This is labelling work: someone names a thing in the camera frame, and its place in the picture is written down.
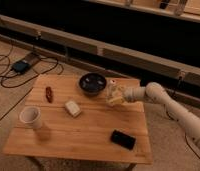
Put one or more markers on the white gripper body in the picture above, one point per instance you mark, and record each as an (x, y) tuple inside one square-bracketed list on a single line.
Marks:
[(128, 94)]

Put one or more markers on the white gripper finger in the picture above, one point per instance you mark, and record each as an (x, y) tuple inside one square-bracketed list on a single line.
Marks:
[(119, 88), (116, 101)]

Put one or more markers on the white plastic bottle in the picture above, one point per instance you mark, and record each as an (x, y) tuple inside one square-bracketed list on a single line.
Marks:
[(111, 89)]

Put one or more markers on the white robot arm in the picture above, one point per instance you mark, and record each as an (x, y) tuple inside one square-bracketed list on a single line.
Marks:
[(155, 93)]

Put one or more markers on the black bowl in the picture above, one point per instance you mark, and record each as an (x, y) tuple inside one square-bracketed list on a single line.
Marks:
[(92, 84)]

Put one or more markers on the black phone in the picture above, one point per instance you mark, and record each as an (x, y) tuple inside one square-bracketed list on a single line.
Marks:
[(123, 139)]

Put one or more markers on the wooden slatted table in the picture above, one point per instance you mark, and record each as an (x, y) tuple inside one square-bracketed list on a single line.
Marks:
[(85, 137)]

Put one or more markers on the small brown red object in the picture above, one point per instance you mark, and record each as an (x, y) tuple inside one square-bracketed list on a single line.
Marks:
[(49, 94)]

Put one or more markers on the black power adapter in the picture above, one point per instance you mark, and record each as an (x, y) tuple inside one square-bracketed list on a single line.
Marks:
[(20, 67)]

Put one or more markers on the long wooden bench rail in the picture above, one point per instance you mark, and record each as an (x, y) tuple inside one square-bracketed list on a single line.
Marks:
[(139, 60)]

